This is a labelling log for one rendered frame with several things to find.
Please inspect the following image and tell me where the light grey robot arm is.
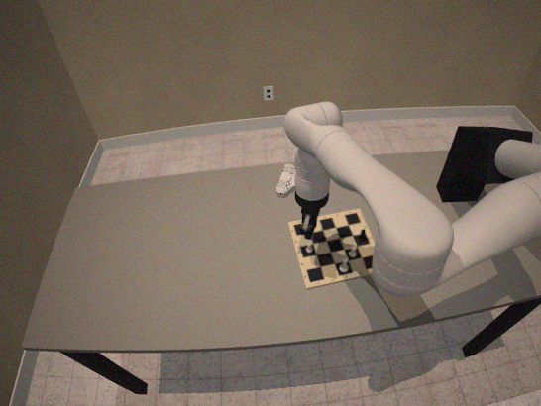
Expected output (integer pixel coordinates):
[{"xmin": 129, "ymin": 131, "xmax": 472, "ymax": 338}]
[{"xmin": 276, "ymin": 102, "xmax": 541, "ymax": 297}]

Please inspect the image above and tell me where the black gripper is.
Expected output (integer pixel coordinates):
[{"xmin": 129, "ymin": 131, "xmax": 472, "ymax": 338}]
[{"xmin": 295, "ymin": 192, "xmax": 329, "ymax": 240}]

